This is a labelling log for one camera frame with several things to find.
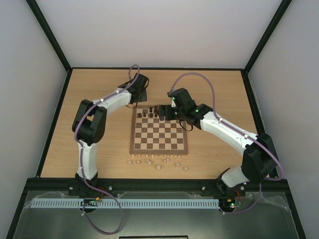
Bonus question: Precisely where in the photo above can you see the wooden chess board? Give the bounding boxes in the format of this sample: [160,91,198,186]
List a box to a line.
[130,105,188,155]

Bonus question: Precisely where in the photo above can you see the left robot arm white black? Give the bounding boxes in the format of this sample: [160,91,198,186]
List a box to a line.
[69,73,149,197]

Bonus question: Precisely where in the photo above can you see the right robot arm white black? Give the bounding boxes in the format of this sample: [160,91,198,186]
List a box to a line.
[157,88,282,195]

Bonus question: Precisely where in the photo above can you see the right controller board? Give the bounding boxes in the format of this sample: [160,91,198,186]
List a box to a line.
[219,197,242,209]

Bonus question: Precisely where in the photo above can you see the controller board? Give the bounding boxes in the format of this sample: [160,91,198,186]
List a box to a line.
[80,197,103,207]
[219,197,242,209]

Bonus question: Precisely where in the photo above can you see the left controller board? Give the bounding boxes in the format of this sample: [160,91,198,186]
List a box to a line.
[80,197,103,207]

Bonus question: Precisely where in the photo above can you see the black frame rail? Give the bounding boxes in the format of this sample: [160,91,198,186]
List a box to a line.
[24,178,290,197]

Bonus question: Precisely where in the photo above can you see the white slotted cable duct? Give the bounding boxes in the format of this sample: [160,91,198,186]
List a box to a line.
[30,198,220,209]

